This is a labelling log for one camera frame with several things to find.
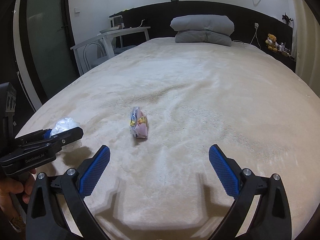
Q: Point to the upper grey pillow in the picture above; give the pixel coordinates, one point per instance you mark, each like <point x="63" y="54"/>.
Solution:
<point x="215" y="23"/>

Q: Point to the colourful snack wrapper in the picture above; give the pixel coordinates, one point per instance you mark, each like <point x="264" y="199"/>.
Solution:
<point x="138" y="124"/>

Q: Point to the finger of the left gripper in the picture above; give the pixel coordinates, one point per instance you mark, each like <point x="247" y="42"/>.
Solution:
<point x="50" y="138"/>

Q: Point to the black plant ornament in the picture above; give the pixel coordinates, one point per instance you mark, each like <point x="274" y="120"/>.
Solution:
<point x="287" y="19"/>

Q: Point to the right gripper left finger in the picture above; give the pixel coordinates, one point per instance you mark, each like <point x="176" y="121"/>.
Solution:
<point x="45" y="219"/>

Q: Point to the black headboard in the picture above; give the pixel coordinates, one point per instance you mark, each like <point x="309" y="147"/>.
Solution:
<point x="250" y="26"/>

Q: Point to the white appliance on table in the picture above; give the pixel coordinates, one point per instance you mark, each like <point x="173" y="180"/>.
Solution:
<point x="116" y="22"/>

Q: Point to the left hand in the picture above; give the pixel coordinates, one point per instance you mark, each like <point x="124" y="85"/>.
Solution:
<point x="9" y="186"/>

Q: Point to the cream curtain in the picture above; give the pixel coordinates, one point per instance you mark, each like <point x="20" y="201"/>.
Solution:
<point x="308" y="61"/>

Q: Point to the dark glass door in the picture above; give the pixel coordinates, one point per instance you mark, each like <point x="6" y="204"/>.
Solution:
<point x="43" y="37"/>

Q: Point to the white side table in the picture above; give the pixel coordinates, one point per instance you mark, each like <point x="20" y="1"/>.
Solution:
<point x="107" y="38"/>

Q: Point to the metal frame chair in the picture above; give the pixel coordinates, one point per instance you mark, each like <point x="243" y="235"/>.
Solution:
<point x="101" y="54"/>

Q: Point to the grey pillow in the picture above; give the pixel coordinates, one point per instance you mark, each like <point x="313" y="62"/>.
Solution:
<point x="194" y="36"/>
<point x="215" y="23"/>

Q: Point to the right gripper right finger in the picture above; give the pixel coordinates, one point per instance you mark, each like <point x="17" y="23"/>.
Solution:
<point x="272" y="217"/>

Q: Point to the white plastic bag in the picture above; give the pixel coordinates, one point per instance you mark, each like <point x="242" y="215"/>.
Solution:
<point x="64" y="124"/>

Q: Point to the lower grey pillow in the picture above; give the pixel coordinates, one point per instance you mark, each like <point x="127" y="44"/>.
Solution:
<point x="194" y="36"/>

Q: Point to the brown teddy bear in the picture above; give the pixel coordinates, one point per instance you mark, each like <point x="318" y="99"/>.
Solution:
<point x="272" y="43"/>

